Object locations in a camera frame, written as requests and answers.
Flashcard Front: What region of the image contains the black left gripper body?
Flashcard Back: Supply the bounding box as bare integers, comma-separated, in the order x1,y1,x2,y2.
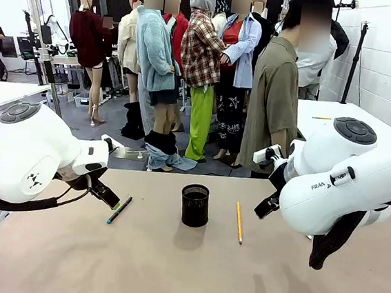
54,169,103,194

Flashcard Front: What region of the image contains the yellow pencil with red eraser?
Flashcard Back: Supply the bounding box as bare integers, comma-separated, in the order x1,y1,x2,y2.
232,201,247,245

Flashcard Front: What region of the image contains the mannequin in blue shirt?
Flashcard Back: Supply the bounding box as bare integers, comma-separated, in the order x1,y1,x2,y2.
209,0,266,170

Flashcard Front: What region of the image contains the mannequin in black coat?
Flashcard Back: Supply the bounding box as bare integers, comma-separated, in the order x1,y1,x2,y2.
246,0,278,71

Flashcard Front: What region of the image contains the person in olive shirt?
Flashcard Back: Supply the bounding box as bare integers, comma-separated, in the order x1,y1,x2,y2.
236,0,335,185

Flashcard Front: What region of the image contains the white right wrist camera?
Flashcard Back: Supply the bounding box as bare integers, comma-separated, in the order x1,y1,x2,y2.
252,142,283,166

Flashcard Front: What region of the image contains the mannequin in red jacket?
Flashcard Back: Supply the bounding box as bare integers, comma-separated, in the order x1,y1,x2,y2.
157,0,193,81

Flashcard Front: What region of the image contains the mannequin in plaid shirt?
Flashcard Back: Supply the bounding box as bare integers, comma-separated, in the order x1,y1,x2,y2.
169,0,233,165

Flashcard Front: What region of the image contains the mannequin with patterned hood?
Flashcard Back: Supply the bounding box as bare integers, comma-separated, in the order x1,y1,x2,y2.
211,0,231,36

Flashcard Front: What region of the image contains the metal mannequin base plate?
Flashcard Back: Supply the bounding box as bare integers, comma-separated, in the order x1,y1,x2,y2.
109,145,150,163

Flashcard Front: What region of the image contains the mannequin in light-blue fleece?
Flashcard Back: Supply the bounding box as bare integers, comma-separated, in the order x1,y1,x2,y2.
121,0,214,176

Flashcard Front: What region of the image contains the grey metal pole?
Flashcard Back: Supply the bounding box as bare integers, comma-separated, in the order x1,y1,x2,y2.
11,0,74,119

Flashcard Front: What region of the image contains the mannequin in black jacket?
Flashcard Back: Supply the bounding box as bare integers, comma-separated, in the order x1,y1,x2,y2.
326,19,352,62

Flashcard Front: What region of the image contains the mannequin in cream jacket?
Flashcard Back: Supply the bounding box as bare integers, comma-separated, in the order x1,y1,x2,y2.
111,0,149,104

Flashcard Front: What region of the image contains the person's right forearm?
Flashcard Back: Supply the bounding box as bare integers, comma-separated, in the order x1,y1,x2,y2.
268,130,290,160

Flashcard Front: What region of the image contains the black mesh pen holder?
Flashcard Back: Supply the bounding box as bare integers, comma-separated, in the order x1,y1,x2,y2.
178,182,212,230

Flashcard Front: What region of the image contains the black tripod stand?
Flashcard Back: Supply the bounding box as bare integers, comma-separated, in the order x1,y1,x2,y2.
339,19,372,107

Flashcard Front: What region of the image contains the mannequin in white shirt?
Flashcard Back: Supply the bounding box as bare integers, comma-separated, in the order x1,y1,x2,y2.
292,34,339,102

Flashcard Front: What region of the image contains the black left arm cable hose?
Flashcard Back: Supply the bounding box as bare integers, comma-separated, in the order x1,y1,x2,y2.
0,167,94,221

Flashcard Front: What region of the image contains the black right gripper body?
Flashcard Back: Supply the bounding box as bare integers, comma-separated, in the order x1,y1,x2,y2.
266,162,290,198

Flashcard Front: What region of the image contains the mannequin in maroon sweater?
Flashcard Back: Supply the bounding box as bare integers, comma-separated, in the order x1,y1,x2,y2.
60,0,119,128

